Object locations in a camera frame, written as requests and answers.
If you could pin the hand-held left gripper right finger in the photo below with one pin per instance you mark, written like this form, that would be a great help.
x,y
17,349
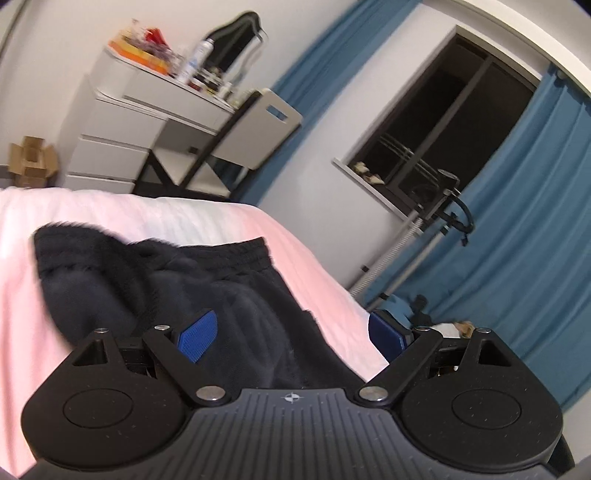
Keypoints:
x,y
384,336

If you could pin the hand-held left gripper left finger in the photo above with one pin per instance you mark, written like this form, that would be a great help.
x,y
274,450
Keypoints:
x,y
199,336

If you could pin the black pants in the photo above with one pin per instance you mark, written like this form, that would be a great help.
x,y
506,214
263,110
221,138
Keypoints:
x,y
244,300

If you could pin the pile of clothes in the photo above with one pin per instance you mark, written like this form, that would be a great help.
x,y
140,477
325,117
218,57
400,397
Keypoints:
x,y
418,316

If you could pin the white pole stand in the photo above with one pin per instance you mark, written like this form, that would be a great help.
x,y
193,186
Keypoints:
x,y
415,235

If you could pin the bed with pink-white sheet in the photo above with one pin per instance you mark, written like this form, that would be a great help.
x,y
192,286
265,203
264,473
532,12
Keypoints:
x,y
115,207

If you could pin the small windowsill items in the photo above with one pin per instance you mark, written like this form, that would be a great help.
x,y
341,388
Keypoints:
x,y
368,173

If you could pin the wide blue curtain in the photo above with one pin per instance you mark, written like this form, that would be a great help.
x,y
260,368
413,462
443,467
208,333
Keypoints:
x,y
521,221

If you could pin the white drawer chest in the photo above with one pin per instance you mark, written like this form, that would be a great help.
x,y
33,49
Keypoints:
x,y
108,143

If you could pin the grey folding chair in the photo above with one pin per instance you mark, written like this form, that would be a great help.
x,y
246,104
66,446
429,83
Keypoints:
x,y
258,129

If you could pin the white desk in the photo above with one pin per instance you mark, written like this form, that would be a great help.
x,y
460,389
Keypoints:
x,y
184,108

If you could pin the dark window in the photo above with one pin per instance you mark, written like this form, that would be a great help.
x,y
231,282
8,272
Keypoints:
x,y
461,115

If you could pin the cardboard box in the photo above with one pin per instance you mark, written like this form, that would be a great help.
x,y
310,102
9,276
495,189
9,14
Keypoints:
x,y
32,161

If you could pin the cluster of small bottles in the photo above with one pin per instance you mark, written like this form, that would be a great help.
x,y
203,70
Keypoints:
x,y
214,83

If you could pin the white spray bottle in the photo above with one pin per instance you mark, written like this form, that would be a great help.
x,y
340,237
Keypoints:
x,y
196,60

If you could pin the narrow blue curtain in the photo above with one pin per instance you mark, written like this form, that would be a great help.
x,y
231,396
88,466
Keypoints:
x,y
332,60

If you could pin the clutter of toiletries on desk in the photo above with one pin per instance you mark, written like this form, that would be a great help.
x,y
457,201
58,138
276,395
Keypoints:
x,y
141,50

